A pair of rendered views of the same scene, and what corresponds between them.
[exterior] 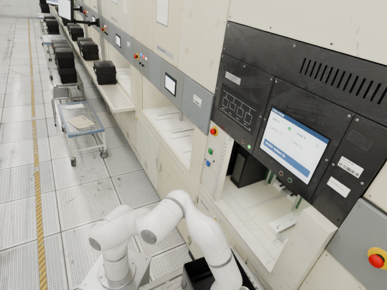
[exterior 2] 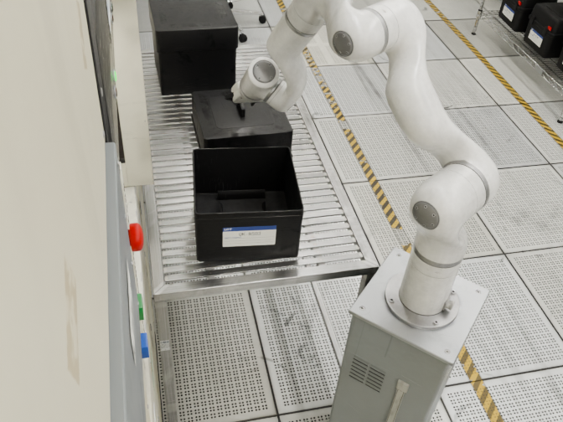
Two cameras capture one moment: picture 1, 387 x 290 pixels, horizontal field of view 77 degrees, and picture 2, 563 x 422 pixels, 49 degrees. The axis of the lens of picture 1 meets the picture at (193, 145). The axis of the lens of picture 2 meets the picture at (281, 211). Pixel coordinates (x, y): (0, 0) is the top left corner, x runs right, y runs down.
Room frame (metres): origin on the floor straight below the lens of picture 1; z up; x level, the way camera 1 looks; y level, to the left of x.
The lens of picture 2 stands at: (1.81, 0.26, 1.96)
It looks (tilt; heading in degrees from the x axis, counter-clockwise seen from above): 42 degrees down; 197
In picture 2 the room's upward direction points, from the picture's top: 5 degrees clockwise
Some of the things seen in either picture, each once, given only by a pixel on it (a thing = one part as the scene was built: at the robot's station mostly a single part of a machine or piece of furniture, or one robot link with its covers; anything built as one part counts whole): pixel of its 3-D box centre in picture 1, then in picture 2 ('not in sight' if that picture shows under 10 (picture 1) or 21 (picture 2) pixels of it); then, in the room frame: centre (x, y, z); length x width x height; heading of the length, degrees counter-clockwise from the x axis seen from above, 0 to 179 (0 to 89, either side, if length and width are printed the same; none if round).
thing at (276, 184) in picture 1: (293, 189); not in sight; (1.41, -0.79, 0.89); 0.22 x 0.21 x 0.04; 123
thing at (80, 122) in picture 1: (80, 121); not in sight; (2.68, 1.47, 0.47); 0.31 x 0.23 x 0.02; 55
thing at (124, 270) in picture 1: (116, 261); (429, 275); (0.70, 0.32, 0.85); 0.19 x 0.19 x 0.18
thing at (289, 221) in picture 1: (292, 231); not in sight; (1.01, -0.67, 0.89); 0.22 x 0.21 x 0.04; 123
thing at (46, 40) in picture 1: (56, 56); not in sight; (5.43, 3.29, 0.41); 0.81 x 0.47 x 0.82; 34
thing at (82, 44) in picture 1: (88, 50); not in sight; (4.30, 2.00, 0.93); 0.30 x 0.28 x 0.26; 36
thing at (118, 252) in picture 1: (118, 231); (442, 218); (0.73, 0.30, 1.07); 0.19 x 0.12 x 0.24; 155
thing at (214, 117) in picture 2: not in sight; (240, 120); (0.23, -0.39, 0.83); 0.29 x 0.29 x 0.13; 35
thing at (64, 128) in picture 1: (83, 129); not in sight; (2.84, 1.54, 0.24); 0.97 x 0.52 x 0.48; 36
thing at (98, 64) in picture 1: (105, 72); not in sight; (3.30, 1.35, 0.93); 0.30 x 0.28 x 0.26; 30
